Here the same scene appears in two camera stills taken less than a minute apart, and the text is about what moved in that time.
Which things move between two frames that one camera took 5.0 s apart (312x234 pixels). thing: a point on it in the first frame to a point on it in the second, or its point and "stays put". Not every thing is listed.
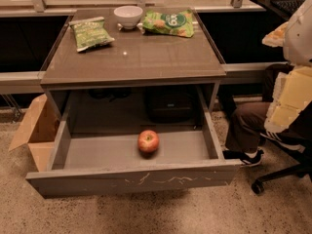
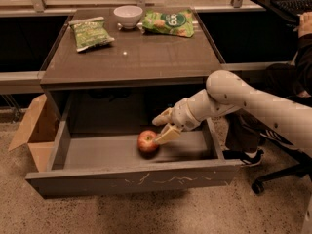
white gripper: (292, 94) to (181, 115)
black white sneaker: (247, 160) stays put
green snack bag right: (175, 22) stays put
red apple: (148, 140) stays put
